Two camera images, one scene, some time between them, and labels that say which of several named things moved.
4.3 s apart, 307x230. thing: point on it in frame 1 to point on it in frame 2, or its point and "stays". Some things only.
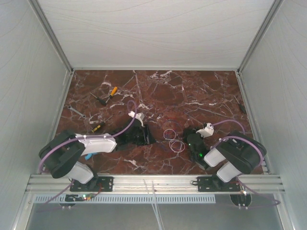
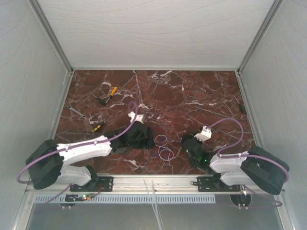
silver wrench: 70,107 stays
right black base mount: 212,184 stays
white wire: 171,139 to 167,148
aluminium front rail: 157,184 stays
